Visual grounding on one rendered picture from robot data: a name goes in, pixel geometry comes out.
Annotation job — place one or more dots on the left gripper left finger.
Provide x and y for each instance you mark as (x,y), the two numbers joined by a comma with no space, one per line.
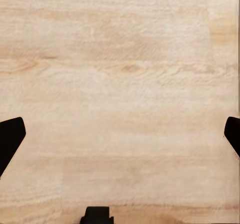
(12,133)

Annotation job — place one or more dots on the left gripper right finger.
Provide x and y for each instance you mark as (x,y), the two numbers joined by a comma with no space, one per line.
(232,133)

